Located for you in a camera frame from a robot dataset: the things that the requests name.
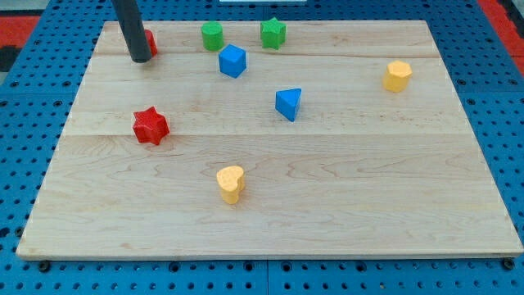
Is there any green cylinder block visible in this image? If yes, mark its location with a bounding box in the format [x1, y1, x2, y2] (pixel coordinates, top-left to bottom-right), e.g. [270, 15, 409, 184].
[201, 21, 224, 52]

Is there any yellow hexagon block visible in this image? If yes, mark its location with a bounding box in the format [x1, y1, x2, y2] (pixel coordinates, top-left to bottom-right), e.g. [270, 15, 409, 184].
[382, 61, 413, 93]

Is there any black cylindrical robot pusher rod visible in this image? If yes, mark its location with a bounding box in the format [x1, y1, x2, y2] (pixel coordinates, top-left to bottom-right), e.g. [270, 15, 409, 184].
[111, 0, 152, 63]

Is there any yellow heart block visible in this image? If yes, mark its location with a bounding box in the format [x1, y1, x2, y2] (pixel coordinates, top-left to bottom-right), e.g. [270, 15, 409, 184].
[216, 166, 245, 205]

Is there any blue cube block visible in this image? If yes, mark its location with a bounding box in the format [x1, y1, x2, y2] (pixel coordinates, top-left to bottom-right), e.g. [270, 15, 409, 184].
[219, 44, 246, 79]

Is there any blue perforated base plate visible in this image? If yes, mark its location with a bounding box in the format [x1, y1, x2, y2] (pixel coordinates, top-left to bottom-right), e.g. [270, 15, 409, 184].
[1, 1, 523, 294]

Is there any red star block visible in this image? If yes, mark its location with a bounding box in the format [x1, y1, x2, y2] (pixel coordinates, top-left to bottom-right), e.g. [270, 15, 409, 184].
[133, 107, 169, 145]

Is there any blue triangle block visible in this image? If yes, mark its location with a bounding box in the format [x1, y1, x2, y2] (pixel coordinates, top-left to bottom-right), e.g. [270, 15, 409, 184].
[275, 88, 301, 122]

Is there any red block behind rod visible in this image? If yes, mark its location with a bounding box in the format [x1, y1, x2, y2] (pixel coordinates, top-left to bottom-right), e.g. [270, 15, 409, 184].
[144, 29, 158, 57]

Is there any green star block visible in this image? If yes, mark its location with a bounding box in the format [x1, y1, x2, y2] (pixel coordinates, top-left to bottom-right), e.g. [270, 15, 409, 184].
[260, 17, 287, 50]

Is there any light wooden board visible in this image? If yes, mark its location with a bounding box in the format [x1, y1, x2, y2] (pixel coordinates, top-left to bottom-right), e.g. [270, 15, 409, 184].
[16, 20, 523, 261]

